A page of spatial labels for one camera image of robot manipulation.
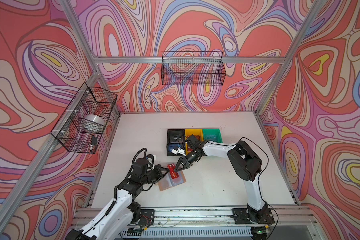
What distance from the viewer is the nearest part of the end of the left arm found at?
2.00 feet

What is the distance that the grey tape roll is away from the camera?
0.71 meters

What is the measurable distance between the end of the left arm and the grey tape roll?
0.26m
